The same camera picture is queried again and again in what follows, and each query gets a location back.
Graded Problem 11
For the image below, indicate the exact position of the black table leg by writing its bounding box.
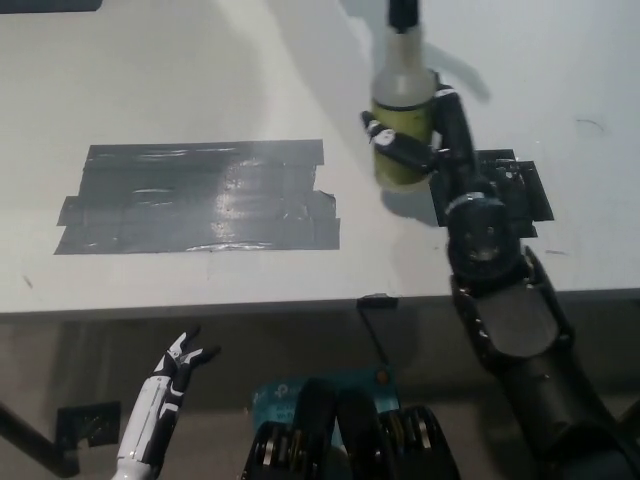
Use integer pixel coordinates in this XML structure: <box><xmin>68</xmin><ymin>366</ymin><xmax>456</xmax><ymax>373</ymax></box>
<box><xmin>0</xmin><ymin>399</ymin><xmax>81</xmax><ymax>479</ymax></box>

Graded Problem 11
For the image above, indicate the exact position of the teal router box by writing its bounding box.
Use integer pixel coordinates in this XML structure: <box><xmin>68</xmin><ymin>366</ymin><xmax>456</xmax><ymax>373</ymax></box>
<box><xmin>250</xmin><ymin>367</ymin><xmax>400</xmax><ymax>451</ymax></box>

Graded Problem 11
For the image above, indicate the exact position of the dark flat box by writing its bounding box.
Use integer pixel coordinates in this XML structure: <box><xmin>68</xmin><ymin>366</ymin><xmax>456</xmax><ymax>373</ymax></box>
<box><xmin>0</xmin><ymin>0</ymin><xmax>104</xmax><ymax>14</ymax></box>

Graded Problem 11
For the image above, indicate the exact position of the black ribbed robot torso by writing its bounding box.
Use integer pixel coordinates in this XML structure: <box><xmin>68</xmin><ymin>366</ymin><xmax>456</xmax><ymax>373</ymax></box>
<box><xmin>242</xmin><ymin>378</ymin><xmax>460</xmax><ymax>480</ymax></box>

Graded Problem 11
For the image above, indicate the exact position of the thin black cable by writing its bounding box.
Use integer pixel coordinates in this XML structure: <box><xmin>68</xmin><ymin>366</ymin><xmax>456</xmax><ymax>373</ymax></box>
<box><xmin>358</xmin><ymin>306</ymin><xmax>390</xmax><ymax>370</ymax></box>

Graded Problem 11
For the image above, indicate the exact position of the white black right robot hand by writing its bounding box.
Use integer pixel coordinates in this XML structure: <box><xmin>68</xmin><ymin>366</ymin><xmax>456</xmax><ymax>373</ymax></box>
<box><xmin>359</xmin><ymin>72</ymin><xmax>484</xmax><ymax>204</ymax></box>

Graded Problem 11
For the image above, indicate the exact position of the small black tape patch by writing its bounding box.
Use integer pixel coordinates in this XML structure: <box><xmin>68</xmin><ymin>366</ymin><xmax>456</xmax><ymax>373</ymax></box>
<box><xmin>427</xmin><ymin>148</ymin><xmax>556</xmax><ymax>242</ymax></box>

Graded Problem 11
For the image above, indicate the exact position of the large grey tape patch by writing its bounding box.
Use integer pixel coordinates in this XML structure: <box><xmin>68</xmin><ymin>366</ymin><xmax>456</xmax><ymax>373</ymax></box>
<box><xmin>53</xmin><ymin>139</ymin><xmax>342</xmax><ymax>256</ymax></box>

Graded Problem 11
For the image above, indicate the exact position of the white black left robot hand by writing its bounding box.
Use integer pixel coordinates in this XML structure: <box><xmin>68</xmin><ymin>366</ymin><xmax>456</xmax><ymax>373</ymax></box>
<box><xmin>118</xmin><ymin>325</ymin><xmax>222</xmax><ymax>454</ymax></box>

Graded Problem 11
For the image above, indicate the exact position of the black table edge clip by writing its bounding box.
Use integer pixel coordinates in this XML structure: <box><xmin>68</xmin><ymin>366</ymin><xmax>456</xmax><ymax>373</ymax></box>
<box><xmin>356</xmin><ymin>292</ymin><xmax>400</xmax><ymax>309</ymax></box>

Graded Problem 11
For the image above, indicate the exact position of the spray bottle with yellow liquid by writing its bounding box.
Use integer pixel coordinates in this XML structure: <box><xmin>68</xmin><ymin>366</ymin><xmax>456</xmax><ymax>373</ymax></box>
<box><xmin>369</xmin><ymin>0</ymin><xmax>442</xmax><ymax>194</ymax></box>

